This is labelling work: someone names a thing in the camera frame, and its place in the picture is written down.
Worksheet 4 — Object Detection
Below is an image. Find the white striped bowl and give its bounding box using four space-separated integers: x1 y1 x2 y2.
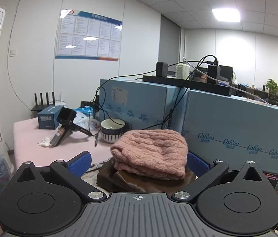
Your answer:
101 118 127 144

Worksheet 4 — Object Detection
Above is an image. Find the pink knit sweater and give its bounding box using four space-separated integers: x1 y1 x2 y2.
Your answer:
110 129 189 180

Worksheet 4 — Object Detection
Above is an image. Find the potted green plant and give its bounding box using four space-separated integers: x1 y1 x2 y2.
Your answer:
265 78 278 95

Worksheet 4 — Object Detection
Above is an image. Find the ceiling light panel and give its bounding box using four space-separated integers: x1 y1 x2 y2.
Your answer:
212 8 242 23

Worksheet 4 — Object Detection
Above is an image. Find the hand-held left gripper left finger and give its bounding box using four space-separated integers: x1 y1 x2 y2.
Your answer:
16 150 108 202

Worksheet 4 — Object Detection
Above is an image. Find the small dark blue box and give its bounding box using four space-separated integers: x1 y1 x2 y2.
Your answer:
37 105 64 130

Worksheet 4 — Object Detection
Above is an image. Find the background office desk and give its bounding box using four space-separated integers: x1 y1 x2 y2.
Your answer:
234 83 278 109

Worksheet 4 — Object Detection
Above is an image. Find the black camera with handle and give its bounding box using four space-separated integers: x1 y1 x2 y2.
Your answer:
49 107 92 147

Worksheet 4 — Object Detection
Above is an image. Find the crumpled white tissue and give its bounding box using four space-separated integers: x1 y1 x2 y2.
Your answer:
37 136 53 147

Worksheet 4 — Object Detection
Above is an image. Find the light blue cardboard box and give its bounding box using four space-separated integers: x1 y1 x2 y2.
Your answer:
181 89 278 190
99 78 191 137

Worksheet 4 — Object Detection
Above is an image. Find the black monitor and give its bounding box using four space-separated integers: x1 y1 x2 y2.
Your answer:
218 65 233 82

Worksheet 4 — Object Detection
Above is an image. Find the long black bar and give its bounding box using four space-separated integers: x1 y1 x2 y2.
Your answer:
143 75 232 97

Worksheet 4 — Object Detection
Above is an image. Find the white plastic bag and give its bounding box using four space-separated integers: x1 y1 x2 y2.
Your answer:
74 106 101 131

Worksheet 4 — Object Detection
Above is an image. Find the pink table cover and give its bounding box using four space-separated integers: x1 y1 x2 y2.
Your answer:
13 117 115 171

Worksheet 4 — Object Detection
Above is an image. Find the white cable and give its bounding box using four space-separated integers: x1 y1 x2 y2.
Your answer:
183 57 275 104

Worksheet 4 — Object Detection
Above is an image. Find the black cube device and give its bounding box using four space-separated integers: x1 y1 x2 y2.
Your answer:
156 62 169 77
207 65 221 84

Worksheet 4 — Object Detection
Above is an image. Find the brown folded cloth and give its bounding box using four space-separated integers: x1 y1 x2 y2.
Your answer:
97 158 199 193

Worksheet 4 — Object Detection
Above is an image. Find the black router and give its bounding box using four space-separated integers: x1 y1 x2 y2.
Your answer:
31 92 67 112

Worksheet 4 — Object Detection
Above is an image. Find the white plastic container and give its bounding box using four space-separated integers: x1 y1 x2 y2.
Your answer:
176 63 191 80

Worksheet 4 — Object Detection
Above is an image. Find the black cable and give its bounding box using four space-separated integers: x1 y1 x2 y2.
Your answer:
192 55 219 79
93 73 159 148

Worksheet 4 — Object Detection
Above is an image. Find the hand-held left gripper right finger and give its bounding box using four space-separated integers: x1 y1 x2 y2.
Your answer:
171 151 264 202

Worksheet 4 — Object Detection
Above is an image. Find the wall poster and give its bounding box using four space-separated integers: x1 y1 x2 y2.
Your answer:
55 8 123 62

